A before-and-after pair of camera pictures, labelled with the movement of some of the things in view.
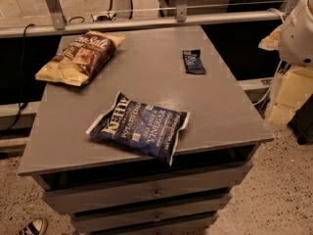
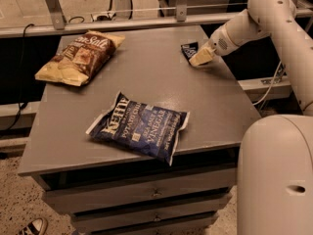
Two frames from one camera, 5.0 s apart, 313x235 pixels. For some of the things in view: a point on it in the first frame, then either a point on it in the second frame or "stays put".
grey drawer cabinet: x=110 y=190 stays put
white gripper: x=298 y=38 to x=219 y=45
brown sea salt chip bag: x=81 y=60 stays put
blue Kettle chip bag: x=145 y=129 stays put
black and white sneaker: x=36 y=226 stays put
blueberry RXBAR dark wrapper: x=193 y=62 to x=189 y=49
